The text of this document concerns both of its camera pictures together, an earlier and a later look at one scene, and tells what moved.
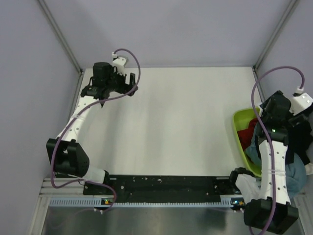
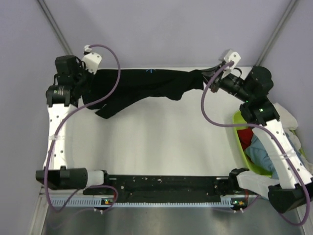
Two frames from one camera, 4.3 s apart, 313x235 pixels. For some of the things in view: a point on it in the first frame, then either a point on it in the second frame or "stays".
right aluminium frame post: x=289 y=9 stays
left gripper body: x=116 y=82 → x=81 y=77
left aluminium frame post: x=60 y=36 stays
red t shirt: x=245 y=135 stays
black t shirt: x=300 y=140 → x=136 y=84
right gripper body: x=288 y=115 → x=233 y=85
